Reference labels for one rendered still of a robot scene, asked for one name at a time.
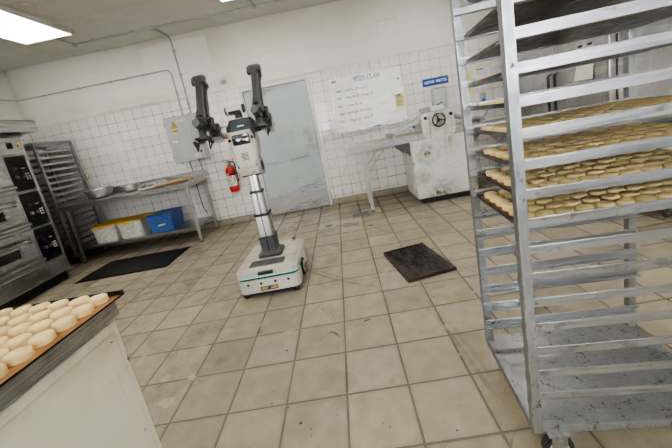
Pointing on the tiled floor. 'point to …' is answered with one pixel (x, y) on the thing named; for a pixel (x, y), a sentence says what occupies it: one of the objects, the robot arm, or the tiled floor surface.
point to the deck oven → (25, 224)
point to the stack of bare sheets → (418, 262)
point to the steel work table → (142, 196)
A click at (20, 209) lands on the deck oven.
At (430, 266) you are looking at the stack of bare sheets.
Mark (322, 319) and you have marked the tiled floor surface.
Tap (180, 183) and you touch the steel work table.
